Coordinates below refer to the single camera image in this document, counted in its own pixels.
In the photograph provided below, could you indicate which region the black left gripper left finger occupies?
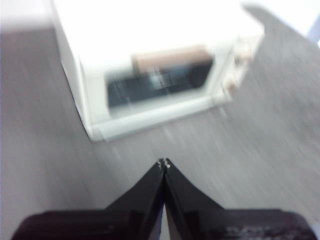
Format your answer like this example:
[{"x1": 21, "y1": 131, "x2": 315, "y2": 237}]
[{"x1": 11, "y1": 158, "x2": 165, "y2": 240}]

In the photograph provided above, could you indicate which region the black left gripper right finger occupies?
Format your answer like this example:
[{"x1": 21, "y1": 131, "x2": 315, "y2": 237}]
[{"x1": 163, "y1": 157, "x2": 313, "y2": 240}]

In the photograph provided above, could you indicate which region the white Toshiba toaster oven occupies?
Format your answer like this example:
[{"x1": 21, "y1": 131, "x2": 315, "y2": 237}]
[{"x1": 49, "y1": 0, "x2": 266, "y2": 143}]

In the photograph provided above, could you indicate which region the oven door with beige handle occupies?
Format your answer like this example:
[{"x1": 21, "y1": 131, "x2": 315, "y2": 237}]
[{"x1": 84, "y1": 37, "x2": 236, "y2": 141}]

